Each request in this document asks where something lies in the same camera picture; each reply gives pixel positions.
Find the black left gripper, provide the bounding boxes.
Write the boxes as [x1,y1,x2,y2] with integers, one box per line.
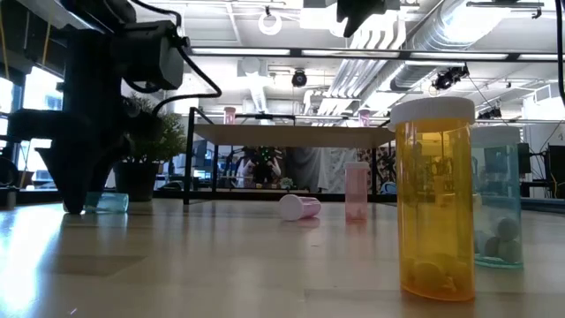
[8,26,133,215]

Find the teal pill bottle white cap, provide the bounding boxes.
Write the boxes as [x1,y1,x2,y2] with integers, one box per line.
[471,125,525,270]
[83,192,131,215]

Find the yellow pill bottle white cap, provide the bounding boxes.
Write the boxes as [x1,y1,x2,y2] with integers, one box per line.
[388,95,477,303]

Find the wooden shelf black metal legs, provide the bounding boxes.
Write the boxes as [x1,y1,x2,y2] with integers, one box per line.
[183,105,397,207]

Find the black round equipment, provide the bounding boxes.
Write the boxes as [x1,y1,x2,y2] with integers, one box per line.
[0,156,21,211]

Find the black ceiling spotlight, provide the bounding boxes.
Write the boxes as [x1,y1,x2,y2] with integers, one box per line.
[290,69,309,88]

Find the large window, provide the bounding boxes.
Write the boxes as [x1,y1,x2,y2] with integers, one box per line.
[0,65,67,191]

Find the green potted plant black pot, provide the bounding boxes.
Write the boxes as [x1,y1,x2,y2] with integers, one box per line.
[112,95,187,203]

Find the overhead light bar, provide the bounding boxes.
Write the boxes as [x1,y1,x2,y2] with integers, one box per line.
[184,46,565,63]

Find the dark patterned hanging cloth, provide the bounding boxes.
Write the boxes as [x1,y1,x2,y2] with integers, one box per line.
[368,148,397,195]

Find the white patterned hanging cloth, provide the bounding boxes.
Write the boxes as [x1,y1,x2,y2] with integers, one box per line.
[326,148,346,194]

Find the grey hanging cloth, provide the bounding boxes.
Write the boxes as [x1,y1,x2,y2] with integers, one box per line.
[286,147,330,194]

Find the person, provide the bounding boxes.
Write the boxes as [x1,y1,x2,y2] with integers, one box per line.
[236,148,283,190]

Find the black computer monitor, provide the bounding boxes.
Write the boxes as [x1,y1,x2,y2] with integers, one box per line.
[516,141,532,175]
[548,144,565,200]

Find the white ring lamp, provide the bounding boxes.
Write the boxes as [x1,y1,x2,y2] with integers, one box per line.
[258,11,283,36]

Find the silver ventilation duct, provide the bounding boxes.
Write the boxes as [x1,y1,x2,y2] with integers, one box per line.
[390,0,513,92]

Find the black ceiling camera cluster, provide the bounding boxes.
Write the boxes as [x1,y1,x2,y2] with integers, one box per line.
[431,64,471,92]

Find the left wrist camera housing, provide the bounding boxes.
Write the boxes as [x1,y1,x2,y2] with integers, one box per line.
[110,19,185,92]

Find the black left camera cable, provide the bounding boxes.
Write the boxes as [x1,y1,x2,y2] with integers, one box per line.
[125,0,223,117]

